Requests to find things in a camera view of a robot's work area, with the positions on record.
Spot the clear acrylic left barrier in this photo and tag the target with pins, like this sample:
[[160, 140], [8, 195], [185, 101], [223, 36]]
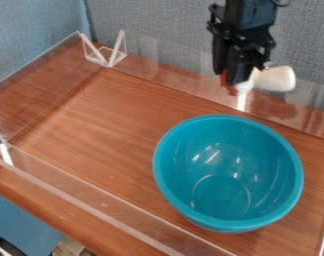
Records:
[[36, 89]]

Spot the clear acrylic back barrier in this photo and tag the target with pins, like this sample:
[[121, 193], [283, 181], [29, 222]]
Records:
[[184, 69]]

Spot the clear acrylic front barrier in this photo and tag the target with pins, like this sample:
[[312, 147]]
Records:
[[34, 182]]

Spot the clear acrylic barrier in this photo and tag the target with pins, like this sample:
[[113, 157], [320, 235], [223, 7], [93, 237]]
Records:
[[34, 182], [184, 69], [36, 89]]

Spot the plush brown white mushroom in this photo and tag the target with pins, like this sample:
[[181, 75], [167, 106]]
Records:
[[276, 79]]

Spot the blue plastic bowl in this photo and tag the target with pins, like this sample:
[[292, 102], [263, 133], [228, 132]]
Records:
[[228, 172]]

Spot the clear acrylic corner bracket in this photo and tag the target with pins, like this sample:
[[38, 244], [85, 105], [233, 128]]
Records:
[[104, 55]]

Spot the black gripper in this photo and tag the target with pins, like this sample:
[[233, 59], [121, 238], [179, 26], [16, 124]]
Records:
[[243, 42]]

